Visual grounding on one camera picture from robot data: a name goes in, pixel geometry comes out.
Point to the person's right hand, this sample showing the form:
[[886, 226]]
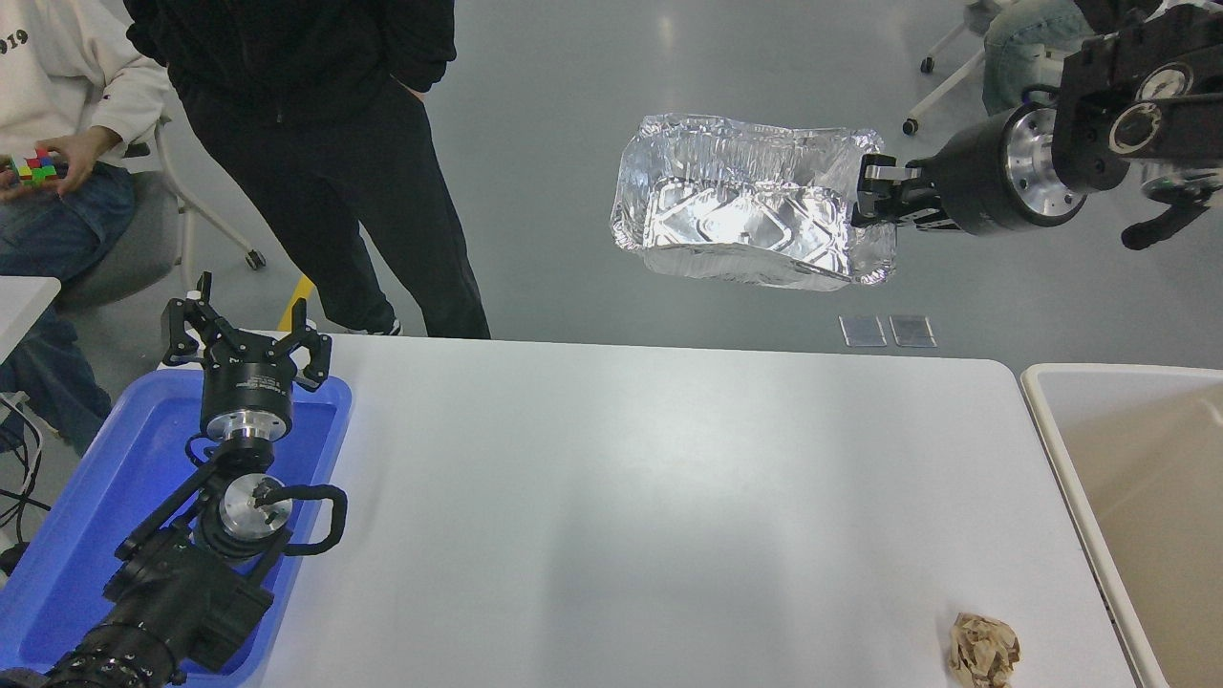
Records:
[[14, 186]]

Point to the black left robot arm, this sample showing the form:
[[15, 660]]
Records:
[[182, 592]]

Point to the crumpled tan paper ball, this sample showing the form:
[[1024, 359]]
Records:
[[984, 652]]

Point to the blue plastic tray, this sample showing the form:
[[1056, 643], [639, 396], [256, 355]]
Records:
[[105, 478]]

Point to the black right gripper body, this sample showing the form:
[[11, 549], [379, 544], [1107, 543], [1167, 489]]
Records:
[[970, 182]]

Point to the grey chair with white frame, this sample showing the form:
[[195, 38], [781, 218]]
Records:
[[134, 248]]

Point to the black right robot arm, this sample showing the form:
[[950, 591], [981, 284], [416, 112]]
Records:
[[1108, 96]]

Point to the standing person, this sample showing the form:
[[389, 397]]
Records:
[[306, 115]]

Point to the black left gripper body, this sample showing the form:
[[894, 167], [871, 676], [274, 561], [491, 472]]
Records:
[[246, 377]]

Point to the person's left hand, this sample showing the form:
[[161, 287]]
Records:
[[86, 155]]

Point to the small white side table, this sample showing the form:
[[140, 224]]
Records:
[[24, 306]]

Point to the multicoloured puzzle cube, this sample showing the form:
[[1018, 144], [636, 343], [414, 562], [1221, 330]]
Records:
[[38, 170]]

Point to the glossy floor cover plate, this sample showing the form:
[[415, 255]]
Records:
[[912, 331], [863, 331]]

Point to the large pale bin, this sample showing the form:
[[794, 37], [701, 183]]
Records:
[[1147, 497]]

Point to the seated person with cube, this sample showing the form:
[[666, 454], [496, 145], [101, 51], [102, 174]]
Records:
[[48, 229]]

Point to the silver foil tray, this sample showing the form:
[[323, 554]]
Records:
[[745, 205]]

